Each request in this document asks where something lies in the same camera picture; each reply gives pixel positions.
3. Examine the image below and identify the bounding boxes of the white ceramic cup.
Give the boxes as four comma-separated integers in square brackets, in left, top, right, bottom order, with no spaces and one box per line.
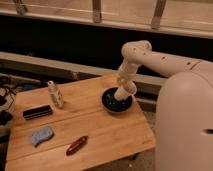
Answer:
[114,84,132,101]

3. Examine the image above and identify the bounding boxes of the wooden table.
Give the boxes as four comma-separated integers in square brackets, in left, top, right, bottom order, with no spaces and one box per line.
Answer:
[6,75,155,171]

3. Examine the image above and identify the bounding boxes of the reddish brown oblong case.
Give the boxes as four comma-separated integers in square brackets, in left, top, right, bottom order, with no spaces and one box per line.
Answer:
[66,136,88,156]

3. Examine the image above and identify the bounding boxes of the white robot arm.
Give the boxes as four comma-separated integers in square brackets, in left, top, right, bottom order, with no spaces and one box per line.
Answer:
[118,40,213,171]

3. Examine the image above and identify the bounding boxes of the black round bowl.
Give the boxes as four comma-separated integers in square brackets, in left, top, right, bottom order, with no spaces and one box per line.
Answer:
[101,87,133,113]

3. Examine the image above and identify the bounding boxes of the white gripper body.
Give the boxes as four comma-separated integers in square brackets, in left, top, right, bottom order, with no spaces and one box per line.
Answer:
[118,60,139,84]

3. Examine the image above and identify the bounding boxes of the blue sponge cloth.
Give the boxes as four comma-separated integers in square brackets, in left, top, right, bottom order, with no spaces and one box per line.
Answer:
[29,126,54,147]

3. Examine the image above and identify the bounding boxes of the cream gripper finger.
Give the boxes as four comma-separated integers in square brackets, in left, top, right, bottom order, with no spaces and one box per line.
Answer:
[117,77,125,87]
[128,82,137,95]

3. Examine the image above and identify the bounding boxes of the black rectangular case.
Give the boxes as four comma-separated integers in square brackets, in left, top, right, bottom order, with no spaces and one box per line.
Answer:
[23,105,53,120]

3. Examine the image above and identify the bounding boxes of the black cables and devices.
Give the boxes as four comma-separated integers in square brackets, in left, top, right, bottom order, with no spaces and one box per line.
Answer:
[0,77,18,141]

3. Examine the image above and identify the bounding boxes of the small clear bottle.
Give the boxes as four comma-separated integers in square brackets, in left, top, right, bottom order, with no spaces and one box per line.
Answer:
[47,81,64,108]

